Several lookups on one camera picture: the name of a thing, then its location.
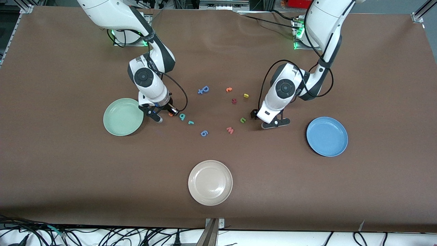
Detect pale green plate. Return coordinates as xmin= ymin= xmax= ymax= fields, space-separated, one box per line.
xmin=103 ymin=98 xmax=144 ymax=136

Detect blue plate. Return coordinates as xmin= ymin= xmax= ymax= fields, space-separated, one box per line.
xmin=306 ymin=117 xmax=349 ymax=157

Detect beige plate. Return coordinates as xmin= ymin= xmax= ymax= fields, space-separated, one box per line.
xmin=188 ymin=160 xmax=233 ymax=206

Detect grey metal equipment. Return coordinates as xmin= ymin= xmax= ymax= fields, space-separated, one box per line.
xmin=199 ymin=0 xmax=250 ymax=11

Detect brown table cover sheet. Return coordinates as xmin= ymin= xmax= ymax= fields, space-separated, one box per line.
xmin=0 ymin=5 xmax=437 ymax=233

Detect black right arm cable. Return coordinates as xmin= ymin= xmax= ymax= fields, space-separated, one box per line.
xmin=113 ymin=29 xmax=188 ymax=114

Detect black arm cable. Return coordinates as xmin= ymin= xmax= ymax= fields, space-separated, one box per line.
xmin=258 ymin=0 xmax=355 ymax=110
xmin=113 ymin=29 xmax=188 ymax=114

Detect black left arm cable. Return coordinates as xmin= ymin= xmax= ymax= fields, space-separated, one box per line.
xmin=258 ymin=0 xmax=355 ymax=110

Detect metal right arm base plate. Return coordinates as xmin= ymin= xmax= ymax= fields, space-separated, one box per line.
xmin=113 ymin=31 xmax=151 ymax=46

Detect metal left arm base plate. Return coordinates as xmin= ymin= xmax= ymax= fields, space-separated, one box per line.
xmin=292 ymin=17 xmax=323 ymax=51

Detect long black table cable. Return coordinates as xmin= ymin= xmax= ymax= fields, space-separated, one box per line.
xmin=239 ymin=14 xmax=301 ymax=30

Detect short black table cable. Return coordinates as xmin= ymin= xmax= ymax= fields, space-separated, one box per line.
xmin=271 ymin=10 xmax=304 ymax=22

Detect metal post with bracket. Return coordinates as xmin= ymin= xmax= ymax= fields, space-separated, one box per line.
xmin=196 ymin=218 xmax=226 ymax=246

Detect looped black floor cable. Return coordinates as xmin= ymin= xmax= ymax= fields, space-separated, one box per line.
xmin=353 ymin=231 xmax=368 ymax=246

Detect teal cable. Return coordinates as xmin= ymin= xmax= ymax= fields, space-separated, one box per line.
xmin=46 ymin=224 xmax=67 ymax=238

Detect aluminium frame profile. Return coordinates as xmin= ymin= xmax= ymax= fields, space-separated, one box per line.
xmin=411 ymin=0 xmax=437 ymax=24

